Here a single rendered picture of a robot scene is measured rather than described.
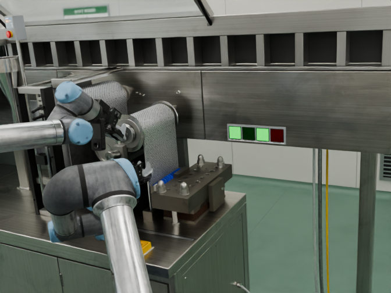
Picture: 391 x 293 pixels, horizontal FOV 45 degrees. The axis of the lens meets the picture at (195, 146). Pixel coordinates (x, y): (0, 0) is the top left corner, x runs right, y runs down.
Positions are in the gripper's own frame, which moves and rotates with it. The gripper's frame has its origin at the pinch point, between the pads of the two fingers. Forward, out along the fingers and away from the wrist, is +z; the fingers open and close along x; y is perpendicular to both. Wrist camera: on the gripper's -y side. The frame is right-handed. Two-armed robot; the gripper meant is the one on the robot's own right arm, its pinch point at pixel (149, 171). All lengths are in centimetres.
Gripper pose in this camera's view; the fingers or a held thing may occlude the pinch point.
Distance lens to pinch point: 186.0
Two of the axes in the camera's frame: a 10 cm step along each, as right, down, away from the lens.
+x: -8.8, -0.8, 4.6
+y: -0.7, -9.6, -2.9
